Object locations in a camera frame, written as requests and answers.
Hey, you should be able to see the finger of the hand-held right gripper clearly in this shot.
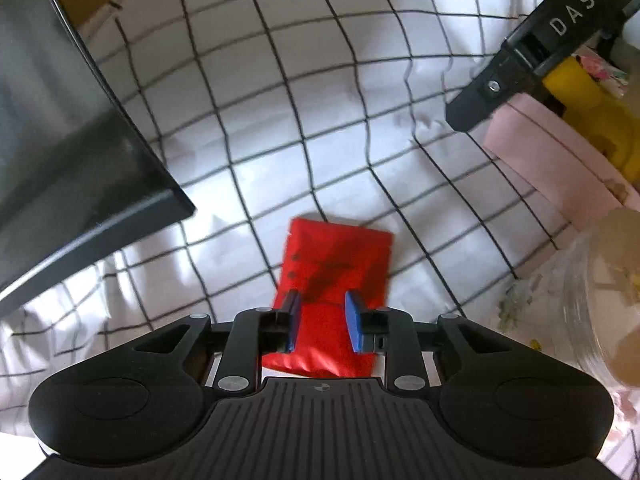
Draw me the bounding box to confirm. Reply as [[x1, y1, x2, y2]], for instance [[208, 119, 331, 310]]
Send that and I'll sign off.
[[446, 0, 640, 132]]

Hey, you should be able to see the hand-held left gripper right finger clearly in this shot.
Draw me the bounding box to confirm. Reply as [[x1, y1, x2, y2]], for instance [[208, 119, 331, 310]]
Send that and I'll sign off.
[[344, 290, 506, 393]]

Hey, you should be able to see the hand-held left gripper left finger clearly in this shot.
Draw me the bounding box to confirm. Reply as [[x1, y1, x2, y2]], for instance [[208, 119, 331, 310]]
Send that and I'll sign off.
[[134, 289, 303, 395]]

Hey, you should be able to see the red fabric pouch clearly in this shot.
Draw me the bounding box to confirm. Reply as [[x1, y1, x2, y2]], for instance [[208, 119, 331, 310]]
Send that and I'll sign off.
[[261, 217, 394, 378]]

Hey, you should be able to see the floral cloth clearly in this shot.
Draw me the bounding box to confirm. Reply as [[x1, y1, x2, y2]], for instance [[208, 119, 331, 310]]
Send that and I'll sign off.
[[574, 42, 632, 97]]

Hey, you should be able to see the yellow plastic object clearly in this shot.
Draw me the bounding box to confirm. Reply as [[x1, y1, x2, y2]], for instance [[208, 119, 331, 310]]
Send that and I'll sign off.
[[542, 56, 640, 187]]

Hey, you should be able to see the pink box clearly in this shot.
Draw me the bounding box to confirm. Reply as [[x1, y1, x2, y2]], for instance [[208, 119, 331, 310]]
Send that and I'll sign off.
[[482, 96, 632, 231]]

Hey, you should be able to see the clear floral plastic bag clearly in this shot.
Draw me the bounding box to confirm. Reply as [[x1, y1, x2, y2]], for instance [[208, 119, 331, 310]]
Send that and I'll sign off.
[[495, 240, 640, 480]]

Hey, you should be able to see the checked bed sheet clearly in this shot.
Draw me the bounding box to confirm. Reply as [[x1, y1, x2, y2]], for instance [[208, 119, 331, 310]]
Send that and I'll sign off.
[[0, 0, 640, 480]]

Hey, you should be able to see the clear plastic jar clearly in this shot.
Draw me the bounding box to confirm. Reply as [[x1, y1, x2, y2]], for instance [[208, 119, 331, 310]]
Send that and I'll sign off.
[[562, 207, 640, 397]]

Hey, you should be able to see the black curved monitor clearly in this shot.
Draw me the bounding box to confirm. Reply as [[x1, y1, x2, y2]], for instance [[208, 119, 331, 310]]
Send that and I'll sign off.
[[0, 0, 197, 317]]

